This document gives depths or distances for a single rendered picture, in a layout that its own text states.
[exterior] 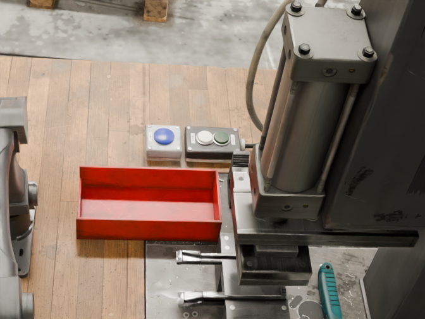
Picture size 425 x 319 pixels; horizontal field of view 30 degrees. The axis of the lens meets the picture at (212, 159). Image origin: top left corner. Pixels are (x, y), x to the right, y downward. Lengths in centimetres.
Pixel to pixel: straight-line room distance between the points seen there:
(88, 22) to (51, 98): 159
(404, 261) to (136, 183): 51
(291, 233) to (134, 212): 42
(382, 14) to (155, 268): 69
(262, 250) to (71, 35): 214
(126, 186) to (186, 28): 180
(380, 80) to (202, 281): 63
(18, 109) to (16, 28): 220
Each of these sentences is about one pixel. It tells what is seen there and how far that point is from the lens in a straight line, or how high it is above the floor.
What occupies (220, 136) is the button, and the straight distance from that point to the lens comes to 153.
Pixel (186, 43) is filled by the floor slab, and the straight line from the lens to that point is 314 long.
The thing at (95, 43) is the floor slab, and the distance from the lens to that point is 311.
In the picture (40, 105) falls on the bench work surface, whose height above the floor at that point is 90.
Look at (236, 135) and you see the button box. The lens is 155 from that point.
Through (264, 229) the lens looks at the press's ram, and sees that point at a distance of 110.
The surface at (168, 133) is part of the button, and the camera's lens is 152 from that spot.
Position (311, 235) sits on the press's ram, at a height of 118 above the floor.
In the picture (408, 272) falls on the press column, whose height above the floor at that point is 109.
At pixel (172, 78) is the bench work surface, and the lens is 168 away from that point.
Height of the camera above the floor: 206
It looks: 49 degrees down
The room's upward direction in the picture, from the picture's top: 10 degrees clockwise
